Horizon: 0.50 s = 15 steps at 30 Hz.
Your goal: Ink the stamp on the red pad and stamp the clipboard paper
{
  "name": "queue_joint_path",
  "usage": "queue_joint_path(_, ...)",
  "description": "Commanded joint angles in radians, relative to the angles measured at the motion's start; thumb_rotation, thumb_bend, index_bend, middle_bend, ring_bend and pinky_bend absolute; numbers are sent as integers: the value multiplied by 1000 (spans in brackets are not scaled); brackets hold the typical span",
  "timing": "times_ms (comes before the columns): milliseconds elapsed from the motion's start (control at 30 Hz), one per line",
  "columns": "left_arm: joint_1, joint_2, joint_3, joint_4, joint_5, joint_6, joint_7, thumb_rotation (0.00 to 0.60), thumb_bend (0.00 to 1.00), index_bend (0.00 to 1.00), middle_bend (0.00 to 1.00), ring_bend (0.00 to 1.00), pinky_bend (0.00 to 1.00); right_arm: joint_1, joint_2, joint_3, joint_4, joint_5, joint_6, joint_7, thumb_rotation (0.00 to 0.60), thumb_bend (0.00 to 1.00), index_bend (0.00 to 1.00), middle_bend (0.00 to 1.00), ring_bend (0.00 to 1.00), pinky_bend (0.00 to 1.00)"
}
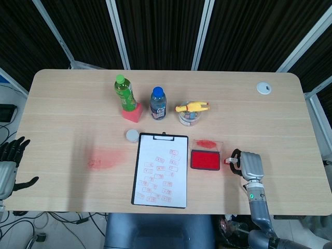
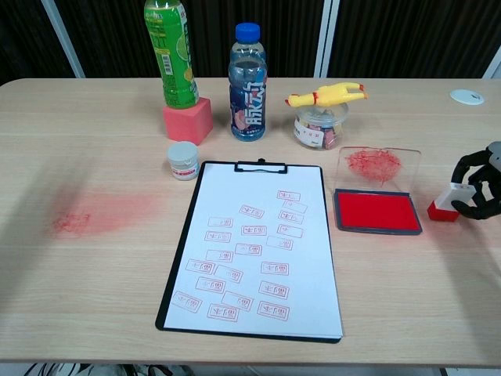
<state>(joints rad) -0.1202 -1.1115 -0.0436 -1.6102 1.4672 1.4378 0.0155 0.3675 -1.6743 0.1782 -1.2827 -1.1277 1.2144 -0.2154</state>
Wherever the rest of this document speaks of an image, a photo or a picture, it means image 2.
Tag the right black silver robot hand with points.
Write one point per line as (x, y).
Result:
(481, 207)

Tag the small red stamp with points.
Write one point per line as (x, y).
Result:
(450, 197)

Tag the red ink pad clear lid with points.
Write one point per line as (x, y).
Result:
(373, 213)

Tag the clear plastic jar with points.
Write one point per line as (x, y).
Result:
(319, 131)

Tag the yellow rubber chicken toy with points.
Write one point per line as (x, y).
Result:
(329, 95)

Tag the black clipboard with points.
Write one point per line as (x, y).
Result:
(260, 167)

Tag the white paper with red stamps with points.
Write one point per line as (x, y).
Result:
(235, 196)

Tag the blue cap drink bottle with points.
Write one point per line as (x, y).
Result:
(247, 98)

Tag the small grey round lid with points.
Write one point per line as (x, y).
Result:
(183, 160)

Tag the pink foam cube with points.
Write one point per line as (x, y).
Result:
(186, 125)

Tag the green tea bottle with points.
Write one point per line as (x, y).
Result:
(172, 58)

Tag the white partition frame post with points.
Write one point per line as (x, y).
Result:
(325, 39)
(62, 39)
(494, 66)

